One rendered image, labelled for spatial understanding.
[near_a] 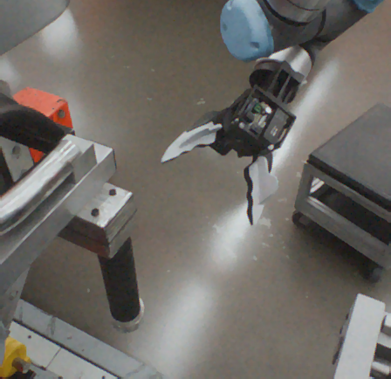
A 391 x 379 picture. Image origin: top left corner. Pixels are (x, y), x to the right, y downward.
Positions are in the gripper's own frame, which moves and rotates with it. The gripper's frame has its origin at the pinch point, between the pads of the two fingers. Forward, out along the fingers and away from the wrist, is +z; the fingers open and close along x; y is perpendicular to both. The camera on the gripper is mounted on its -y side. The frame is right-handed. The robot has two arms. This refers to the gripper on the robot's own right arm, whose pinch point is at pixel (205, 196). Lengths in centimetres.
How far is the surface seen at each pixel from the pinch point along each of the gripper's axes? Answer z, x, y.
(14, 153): 7.7, -23.4, -6.4
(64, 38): -103, -62, -191
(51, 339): 28, 4, -81
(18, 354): 30.2, -6.4, -30.0
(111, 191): 10.4, -12.0, 14.0
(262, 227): -37, 47, -87
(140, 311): 17.0, -0.4, 1.0
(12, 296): 22.9, -12.8, -20.4
